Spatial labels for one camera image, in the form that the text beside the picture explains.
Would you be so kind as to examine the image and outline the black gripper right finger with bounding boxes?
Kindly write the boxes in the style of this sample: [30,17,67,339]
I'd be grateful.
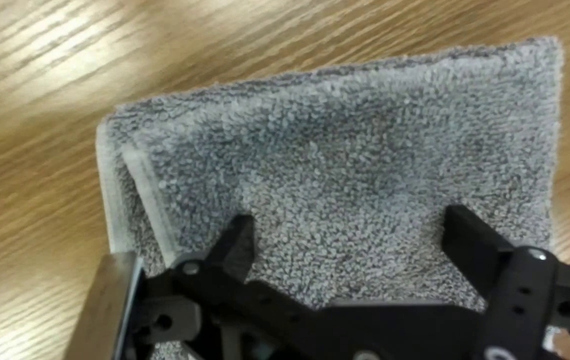
[442,204,558,293]

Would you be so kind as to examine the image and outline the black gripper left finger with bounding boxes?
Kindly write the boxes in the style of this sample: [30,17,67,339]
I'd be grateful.
[174,213,255,286]

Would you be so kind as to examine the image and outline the grey towel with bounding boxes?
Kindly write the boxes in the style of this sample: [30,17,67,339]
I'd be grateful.
[95,35,563,308]

